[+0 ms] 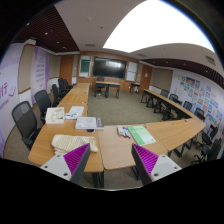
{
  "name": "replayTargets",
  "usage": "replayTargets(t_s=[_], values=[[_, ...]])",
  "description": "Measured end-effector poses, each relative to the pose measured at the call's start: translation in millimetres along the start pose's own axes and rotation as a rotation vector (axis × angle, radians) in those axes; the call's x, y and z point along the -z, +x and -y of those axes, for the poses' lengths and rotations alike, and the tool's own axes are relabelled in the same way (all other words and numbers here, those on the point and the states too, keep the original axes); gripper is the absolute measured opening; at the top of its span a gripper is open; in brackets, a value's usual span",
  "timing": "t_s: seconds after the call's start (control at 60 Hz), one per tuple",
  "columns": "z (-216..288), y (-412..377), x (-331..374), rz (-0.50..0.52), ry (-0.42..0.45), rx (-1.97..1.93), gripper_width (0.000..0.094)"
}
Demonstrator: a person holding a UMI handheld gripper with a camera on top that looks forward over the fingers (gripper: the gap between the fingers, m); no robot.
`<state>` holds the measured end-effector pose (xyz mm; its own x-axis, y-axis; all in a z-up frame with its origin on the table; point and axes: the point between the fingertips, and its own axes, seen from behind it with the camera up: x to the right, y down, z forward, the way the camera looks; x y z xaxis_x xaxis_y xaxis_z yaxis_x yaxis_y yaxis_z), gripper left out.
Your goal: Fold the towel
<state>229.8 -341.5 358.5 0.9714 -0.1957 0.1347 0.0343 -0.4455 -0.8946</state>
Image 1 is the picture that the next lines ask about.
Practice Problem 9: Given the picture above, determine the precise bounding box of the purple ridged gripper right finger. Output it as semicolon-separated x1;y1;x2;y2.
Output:
131;144;181;185

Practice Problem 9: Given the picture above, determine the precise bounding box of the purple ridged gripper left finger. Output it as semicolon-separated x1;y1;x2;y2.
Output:
41;143;90;185

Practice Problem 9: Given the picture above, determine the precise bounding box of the cream knitted towel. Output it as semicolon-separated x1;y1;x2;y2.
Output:
51;134;98;155

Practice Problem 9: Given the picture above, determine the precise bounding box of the green folder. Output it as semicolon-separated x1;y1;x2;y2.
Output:
128;125;156;146

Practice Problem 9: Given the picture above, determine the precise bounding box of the white book with dark spine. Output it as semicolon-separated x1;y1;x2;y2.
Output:
75;117;104;130

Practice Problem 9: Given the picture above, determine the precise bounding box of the marker pens pack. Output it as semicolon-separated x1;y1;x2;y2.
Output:
117;125;131;138

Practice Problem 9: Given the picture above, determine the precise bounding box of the white box with items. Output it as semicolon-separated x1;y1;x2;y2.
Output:
45;107;64;124

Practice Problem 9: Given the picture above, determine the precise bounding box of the white paper stack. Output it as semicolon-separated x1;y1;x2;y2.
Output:
64;106;84;119

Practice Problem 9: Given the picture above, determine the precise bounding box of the black office chair far right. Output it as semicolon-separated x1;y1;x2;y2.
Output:
192;139;221;163

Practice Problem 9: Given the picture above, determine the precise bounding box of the black office chair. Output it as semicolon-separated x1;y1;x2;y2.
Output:
34;90;51;122
52;84;62;106
192;139;221;163
11;101;40;149

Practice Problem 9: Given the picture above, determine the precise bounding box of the black office chair near left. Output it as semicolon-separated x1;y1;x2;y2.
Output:
11;101;40;149

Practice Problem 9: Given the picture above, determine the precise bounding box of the front wooden desk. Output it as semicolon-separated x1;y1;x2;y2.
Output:
104;81;120;99

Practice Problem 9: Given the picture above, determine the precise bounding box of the black chair behind front desk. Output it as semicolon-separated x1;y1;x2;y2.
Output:
95;76;106;94

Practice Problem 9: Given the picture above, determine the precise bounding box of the white whiteboard right of screen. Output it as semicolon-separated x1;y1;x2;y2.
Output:
126;62;138;82

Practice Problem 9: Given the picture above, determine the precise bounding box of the green white board left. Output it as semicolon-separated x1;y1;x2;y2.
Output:
79;55;91;78

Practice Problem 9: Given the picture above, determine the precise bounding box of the large black wall screen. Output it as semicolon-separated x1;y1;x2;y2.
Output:
92;57;127;79

